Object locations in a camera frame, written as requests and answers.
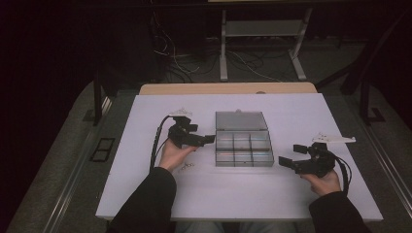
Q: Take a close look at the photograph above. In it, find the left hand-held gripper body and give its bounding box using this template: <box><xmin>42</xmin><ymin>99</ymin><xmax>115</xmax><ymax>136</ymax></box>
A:
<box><xmin>167</xmin><ymin>108</ymin><xmax>209</xmax><ymax>150</ymax></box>

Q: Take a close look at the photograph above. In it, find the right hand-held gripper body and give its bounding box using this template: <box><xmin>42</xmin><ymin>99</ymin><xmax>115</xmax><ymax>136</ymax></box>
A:
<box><xmin>292</xmin><ymin>132</ymin><xmax>357</xmax><ymax>179</ymax></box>

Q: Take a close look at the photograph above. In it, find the clear plastic compartment box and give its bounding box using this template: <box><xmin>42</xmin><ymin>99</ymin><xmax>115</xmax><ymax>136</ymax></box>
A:
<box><xmin>214</xmin><ymin>109</ymin><xmax>276</xmax><ymax>168</ymax></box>

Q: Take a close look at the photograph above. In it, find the person's right hand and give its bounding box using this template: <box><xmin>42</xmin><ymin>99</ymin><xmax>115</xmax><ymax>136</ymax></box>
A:
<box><xmin>299</xmin><ymin>169</ymin><xmax>343</xmax><ymax>198</ymax></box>

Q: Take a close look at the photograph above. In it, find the person's left hand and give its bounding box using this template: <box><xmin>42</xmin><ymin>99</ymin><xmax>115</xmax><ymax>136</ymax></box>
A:
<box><xmin>157</xmin><ymin>138</ymin><xmax>199</xmax><ymax>173</ymax></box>

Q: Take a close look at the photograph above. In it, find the white board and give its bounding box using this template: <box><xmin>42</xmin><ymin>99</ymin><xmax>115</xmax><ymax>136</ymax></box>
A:
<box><xmin>94</xmin><ymin>92</ymin><xmax>385</xmax><ymax>223</ymax></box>

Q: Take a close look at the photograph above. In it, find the black metal stand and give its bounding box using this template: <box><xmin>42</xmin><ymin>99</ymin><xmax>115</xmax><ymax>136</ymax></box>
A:
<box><xmin>314</xmin><ymin>13</ymin><xmax>412</xmax><ymax>126</ymax></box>

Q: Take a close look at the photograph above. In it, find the white metal stand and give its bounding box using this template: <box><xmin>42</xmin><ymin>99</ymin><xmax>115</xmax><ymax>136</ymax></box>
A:
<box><xmin>219</xmin><ymin>7</ymin><xmax>314</xmax><ymax>83</ymax></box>

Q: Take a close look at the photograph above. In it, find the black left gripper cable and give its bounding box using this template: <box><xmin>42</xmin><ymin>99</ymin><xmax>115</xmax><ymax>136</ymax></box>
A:
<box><xmin>149</xmin><ymin>114</ymin><xmax>172</xmax><ymax>173</ymax></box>

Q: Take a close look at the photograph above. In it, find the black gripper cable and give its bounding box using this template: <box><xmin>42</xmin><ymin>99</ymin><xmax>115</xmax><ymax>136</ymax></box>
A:
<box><xmin>149</xmin><ymin>114</ymin><xmax>172</xmax><ymax>173</ymax></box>
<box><xmin>334</xmin><ymin>155</ymin><xmax>353</xmax><ymax>196</ymax></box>

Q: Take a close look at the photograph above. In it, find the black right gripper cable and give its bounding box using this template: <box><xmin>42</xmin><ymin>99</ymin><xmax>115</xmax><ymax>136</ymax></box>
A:
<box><xmin>334</xmin><ymin>155</ymin><xmax>353</xmax><ymax>196</ymax></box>

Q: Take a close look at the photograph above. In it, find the white floor cable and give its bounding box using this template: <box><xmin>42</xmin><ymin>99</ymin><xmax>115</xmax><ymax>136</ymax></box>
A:
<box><xmin>151</xmin><ymin>12</ymin><xmax>201</xmax><ymax>75</ymax></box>

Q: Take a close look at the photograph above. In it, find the bundle of black floor cables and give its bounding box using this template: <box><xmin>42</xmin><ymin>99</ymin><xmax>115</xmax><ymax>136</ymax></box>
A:
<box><xmin>160</xmin><ymin>48</ymin><xmax>294</xmax><ymax>84</ymax></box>

